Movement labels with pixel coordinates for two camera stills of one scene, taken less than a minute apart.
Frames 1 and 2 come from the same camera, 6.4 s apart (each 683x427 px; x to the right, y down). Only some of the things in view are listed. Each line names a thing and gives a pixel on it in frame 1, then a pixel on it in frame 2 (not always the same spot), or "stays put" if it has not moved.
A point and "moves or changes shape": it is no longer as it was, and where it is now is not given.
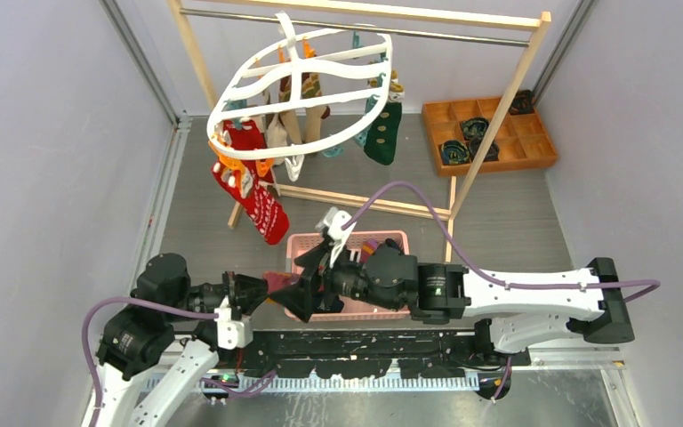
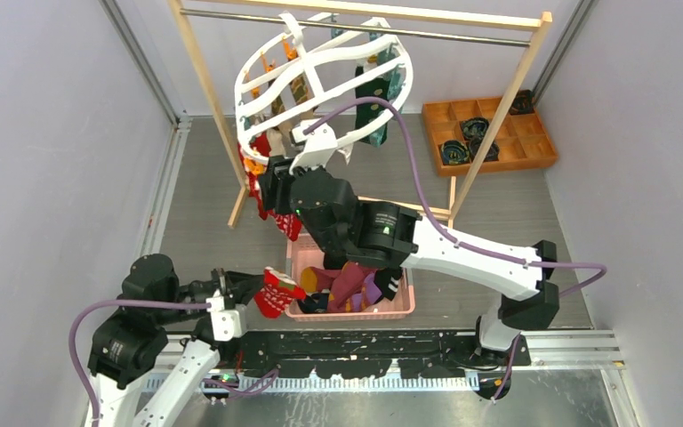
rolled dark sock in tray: (473, 128) stays put
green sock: (381, 134) -> (387, 89)
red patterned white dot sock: (259, 201) moves or changes shape
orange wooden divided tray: (522, 140) stays put
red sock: (249, 136) -> (288, 224)
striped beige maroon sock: (302, 126) -> (276, 136)
